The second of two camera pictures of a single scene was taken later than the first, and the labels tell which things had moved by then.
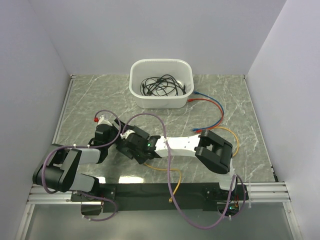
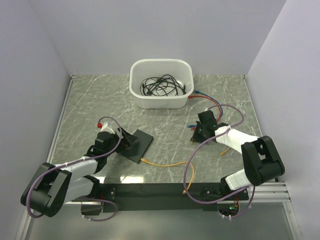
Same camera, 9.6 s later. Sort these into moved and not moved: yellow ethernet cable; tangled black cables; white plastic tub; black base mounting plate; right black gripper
Moved: yellow ethernet cable; right black gripper
Not moved: tangled black cables; white plastic tub; black base mounting plate
